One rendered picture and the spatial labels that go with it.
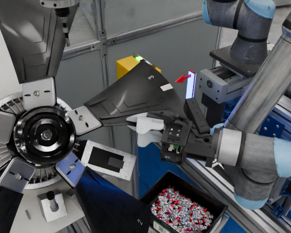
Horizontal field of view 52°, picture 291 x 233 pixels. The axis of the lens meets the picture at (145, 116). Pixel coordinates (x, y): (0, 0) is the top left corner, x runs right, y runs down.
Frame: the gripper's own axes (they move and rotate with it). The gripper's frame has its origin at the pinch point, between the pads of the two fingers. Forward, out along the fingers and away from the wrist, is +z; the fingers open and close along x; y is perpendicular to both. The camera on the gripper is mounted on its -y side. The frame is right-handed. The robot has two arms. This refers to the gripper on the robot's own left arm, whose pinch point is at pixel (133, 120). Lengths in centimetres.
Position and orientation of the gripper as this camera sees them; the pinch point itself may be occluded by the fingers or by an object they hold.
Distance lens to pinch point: 70.2
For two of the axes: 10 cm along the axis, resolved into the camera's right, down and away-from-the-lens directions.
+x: 0.5, 7.0, 7.1
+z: -9.5, -1.8, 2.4
